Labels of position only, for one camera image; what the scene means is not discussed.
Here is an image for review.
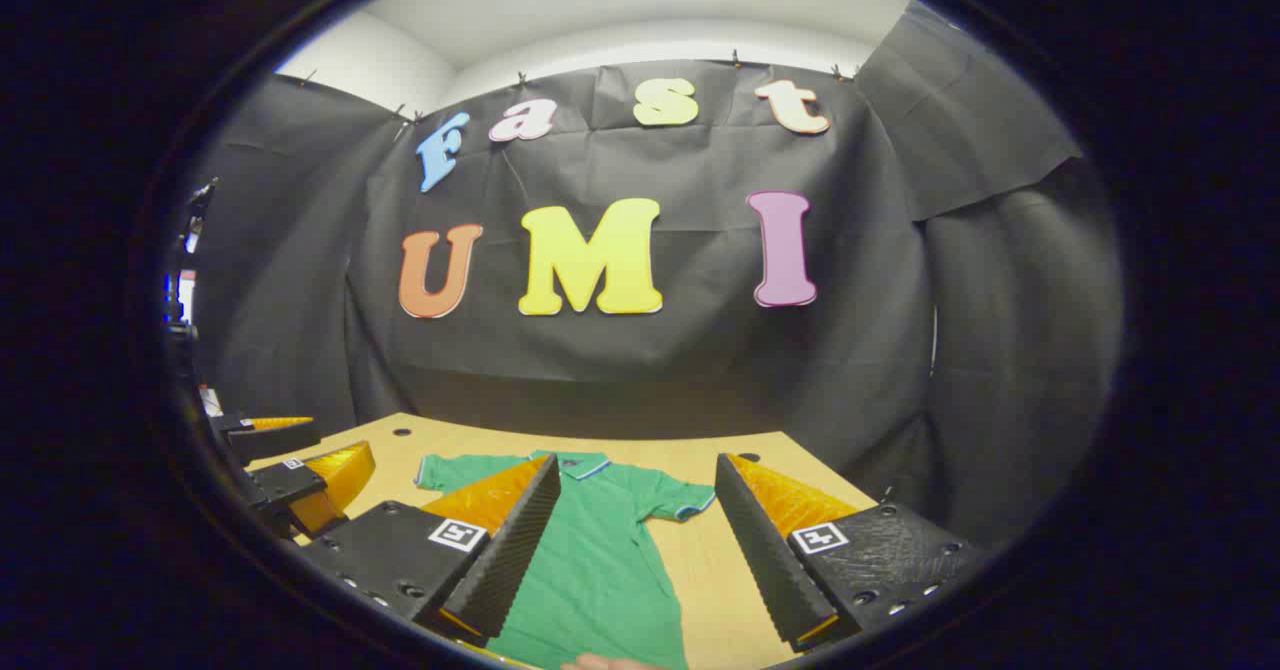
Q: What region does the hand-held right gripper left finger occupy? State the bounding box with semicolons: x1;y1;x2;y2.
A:
298;453;563;649

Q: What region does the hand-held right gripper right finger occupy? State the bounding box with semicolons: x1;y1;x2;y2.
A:
714;452;986;653

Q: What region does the green T-shirt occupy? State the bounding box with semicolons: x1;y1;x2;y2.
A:
415;450;717;670

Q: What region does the lit screen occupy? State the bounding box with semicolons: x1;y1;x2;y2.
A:
165;268;198;329

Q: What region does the black backdrop cloth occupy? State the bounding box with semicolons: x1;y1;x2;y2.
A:
190;0;1126;551

